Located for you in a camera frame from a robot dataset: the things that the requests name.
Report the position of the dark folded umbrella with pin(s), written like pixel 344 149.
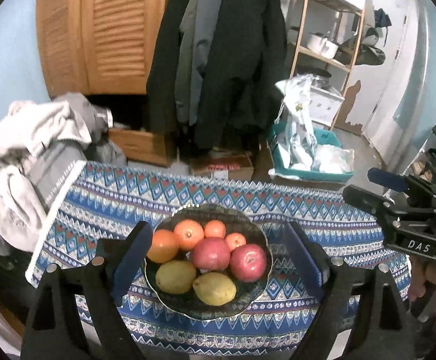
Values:
pixel 381 19

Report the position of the wooden drawer box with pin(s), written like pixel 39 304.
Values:
pixel 144 147

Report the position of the yellow mango front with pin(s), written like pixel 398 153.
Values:
pixel 214 289

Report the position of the shoe rack with shoes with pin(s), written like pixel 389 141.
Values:
pixel 431 161

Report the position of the black hanging coat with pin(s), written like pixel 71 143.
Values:
pixel 213 76

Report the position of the dark bag on hook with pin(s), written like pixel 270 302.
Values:
pixel 368 53

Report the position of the teal plastic crate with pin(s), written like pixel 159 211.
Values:
pixel 274 144

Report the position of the large orange front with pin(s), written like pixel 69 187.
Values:
pixel 164 246

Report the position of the white rice bag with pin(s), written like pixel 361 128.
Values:
pixel 296 119

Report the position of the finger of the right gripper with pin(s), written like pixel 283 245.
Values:
pixel 411 185
pixel 377 206

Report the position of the cardboard box on floor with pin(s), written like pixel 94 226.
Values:
pixel 223 166

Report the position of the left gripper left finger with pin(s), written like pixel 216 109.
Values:
pixel 54 330

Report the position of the dark red apple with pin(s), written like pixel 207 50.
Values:
pixel 248 263

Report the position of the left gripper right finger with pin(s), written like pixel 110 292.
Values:
pixel 380 329

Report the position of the wooden shelf rack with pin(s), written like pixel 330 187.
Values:
pixel 338 20

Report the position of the pile of grey clothes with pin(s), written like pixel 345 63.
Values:
pixel 40 144

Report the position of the large orange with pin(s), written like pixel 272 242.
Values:
pixel 164 246
pixel 188 232

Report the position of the white patterned storage box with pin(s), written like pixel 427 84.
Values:
pixel 324 105

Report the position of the wooden louvered wardrobe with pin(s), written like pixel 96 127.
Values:
pixel 97 46

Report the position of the white door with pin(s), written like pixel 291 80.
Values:
pixel 382 130

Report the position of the small tangerine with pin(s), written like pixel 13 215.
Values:
pixel 235 240
pixel 215 229

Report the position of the white cooking pot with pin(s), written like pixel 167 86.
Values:
pixel 321 45

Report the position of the dark glass fruit plate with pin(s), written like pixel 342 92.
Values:
pixel 188 303

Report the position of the small tangerine front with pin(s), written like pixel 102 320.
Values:
pixel 235 240

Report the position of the clear plastic bag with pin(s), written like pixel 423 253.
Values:
pixel 331 159

